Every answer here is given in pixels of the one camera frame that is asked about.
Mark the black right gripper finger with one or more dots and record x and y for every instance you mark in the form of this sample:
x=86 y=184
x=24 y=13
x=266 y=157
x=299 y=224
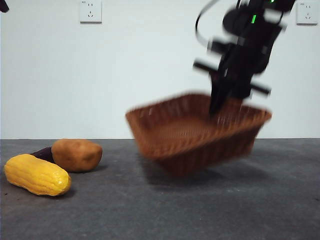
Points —
x=228 y=91
x=216 y=97

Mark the brown woven wicker basket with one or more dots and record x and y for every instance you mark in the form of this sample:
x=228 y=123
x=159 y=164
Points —
x=200 y=140

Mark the brown potato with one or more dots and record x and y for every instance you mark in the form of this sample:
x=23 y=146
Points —
x=77 y=155

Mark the purple eggplant with green stem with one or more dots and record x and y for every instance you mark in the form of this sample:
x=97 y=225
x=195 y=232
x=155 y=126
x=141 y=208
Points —
x=43 y=153

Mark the yellow corn cob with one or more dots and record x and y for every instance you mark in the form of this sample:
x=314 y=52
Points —
x=37 y=175

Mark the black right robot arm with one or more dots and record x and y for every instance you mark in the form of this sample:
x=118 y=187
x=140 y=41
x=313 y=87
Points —
x=250 y=15

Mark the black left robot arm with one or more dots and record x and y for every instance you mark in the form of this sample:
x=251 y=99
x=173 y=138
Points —
x=3 y=5

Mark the white wall socket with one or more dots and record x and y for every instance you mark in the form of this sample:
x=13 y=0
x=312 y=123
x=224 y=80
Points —
x=90 y=12
x=305 y=15

